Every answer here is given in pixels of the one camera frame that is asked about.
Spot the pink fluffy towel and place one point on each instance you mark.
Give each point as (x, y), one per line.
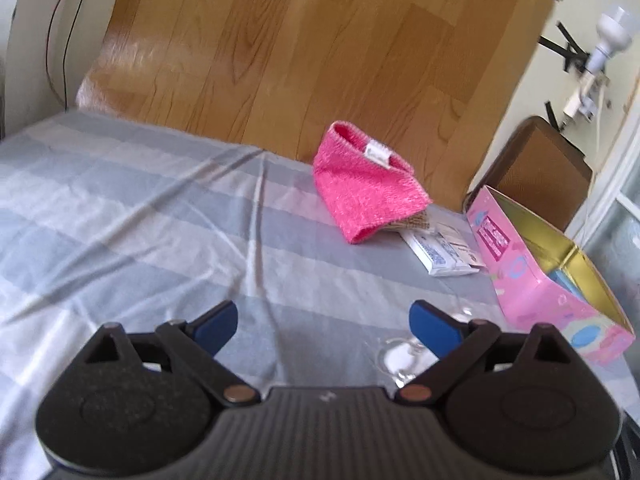
(365, 185)

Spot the pink box with gold interior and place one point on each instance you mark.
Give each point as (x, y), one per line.
(530, 280)

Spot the blue striped bed sheet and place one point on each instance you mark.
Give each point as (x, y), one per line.
(150, 220)

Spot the wooden headboard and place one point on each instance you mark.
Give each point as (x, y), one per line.
(300, 60)

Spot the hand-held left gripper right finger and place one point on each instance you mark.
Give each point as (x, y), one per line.
(431, 328)

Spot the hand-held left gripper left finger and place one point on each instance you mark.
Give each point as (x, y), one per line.
(216, 326)

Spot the black wall bracket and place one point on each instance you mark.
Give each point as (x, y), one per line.
(567, 42)

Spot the brown mesh chair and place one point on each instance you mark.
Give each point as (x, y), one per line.
(540, 170)

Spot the white framed frosted glass door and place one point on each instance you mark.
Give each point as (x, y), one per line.
(617, 220)

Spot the clear plastic bag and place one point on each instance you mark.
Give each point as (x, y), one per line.
(400, 357)

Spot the light blue packet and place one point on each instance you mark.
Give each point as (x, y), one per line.
(565, 282)

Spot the white power adapter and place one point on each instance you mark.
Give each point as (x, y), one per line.
(577, 102)

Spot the blue and white packet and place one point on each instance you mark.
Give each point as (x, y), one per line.
(431, 256)

